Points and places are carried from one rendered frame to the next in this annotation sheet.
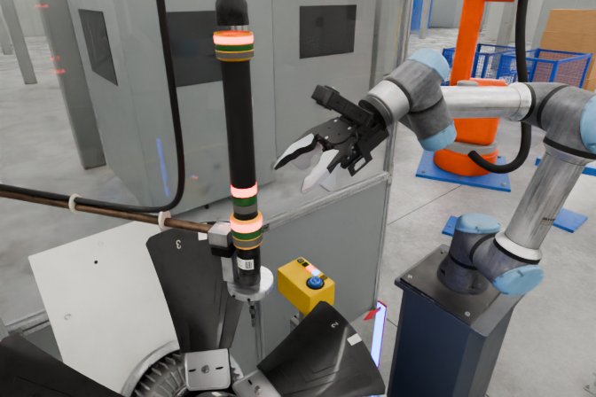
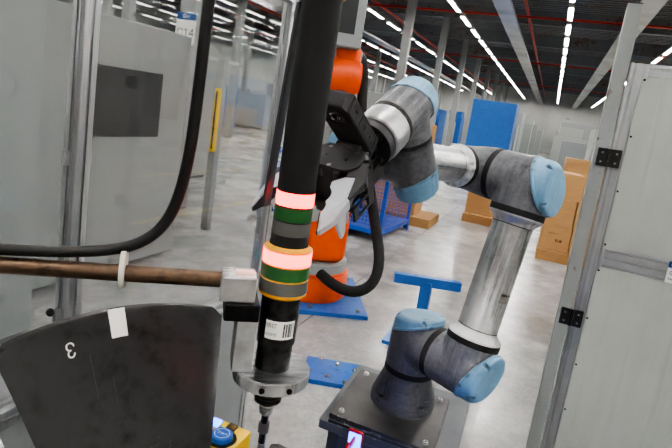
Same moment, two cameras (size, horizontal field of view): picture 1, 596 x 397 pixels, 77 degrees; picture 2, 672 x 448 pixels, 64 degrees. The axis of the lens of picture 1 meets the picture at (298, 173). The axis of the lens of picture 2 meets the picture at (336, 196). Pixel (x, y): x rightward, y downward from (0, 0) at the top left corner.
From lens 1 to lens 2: 31 cm
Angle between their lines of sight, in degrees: 33
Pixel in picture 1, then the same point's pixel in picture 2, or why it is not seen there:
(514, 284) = (482, 382)
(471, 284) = (418, 403)
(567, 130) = (517, 192)
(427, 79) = (424, 107)
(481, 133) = (329, 247)
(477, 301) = (429, 425)
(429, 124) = (420, 165)
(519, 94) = (464, 155)
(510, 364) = not seen: outside the picture
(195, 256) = (109, 368)
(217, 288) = (161, 418)
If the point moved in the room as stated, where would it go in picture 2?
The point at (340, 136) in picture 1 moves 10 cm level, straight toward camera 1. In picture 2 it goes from (348, 161) to (385, 175)
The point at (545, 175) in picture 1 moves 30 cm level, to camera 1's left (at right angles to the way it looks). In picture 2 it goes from (500, 244) to (381, 245)
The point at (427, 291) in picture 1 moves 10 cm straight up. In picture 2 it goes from (368, 424) to (376, 382)
